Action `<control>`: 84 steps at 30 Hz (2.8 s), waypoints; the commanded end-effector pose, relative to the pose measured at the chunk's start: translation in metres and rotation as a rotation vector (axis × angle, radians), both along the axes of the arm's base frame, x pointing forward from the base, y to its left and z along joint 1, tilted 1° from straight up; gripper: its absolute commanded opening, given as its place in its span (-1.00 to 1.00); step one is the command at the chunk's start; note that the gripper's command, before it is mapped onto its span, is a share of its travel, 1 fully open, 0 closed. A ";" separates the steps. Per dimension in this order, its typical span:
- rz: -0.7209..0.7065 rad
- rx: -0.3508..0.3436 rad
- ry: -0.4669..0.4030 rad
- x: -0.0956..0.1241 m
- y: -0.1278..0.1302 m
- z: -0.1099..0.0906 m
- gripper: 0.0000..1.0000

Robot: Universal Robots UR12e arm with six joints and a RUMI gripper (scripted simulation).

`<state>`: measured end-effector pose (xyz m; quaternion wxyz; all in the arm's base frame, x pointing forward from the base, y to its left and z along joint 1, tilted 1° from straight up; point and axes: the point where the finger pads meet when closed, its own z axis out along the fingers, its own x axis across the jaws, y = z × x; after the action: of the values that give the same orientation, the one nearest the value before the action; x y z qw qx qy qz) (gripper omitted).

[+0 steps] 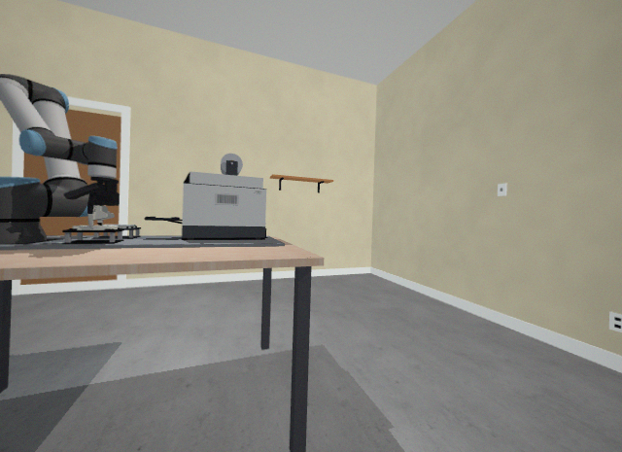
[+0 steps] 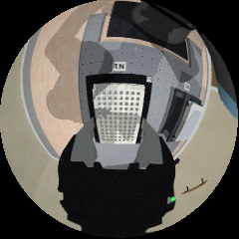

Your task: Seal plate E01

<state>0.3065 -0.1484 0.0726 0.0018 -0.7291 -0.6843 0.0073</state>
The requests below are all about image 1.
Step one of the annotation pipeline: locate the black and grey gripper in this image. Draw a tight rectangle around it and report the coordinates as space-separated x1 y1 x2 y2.
87 177 120 229

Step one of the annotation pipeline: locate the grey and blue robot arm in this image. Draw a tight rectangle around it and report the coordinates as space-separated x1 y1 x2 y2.
0 74 117 244

